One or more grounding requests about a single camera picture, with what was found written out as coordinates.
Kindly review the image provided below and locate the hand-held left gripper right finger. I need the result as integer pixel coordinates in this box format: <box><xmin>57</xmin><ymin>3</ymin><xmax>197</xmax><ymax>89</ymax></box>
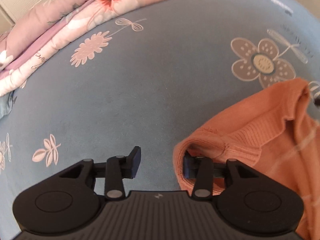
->
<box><xmin>183</xmin><ymin>155</ymin><xmax>261</xmax><ymax>202</ymax></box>

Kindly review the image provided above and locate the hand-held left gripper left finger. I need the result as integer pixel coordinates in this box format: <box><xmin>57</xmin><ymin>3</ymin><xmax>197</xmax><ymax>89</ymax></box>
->
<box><xmin>59</xmin><ymin>146</ymin><xmax>142</xmax><ymax>201</ymax></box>

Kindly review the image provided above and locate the orange knit sweater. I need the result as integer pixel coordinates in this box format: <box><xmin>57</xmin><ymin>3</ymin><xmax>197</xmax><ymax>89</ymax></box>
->
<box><xmin>172</xmin><ymin>77</ymin><xmax>320</xmax><ymax>240</ymax></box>

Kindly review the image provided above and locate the blue pillow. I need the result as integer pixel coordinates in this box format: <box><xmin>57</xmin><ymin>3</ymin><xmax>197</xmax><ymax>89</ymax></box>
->
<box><xmin>0</xmin><ymin>90</ymin><xmax>18</xmax><ymax>120</ymax></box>

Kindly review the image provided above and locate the pink and lilac floral quilt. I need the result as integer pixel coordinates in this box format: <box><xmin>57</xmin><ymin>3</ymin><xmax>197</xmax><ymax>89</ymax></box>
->
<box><xmin>0</xmin><ymin>0</ymin><xmax>287</xmax><ymax>98</ymax></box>

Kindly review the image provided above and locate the white louvred wardrobe door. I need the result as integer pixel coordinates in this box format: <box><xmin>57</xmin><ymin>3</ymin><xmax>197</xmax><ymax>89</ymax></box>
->
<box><xmin>0</xmin><ymin>0</ymin><xmax>59</xmax><ymax>27</ymax></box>

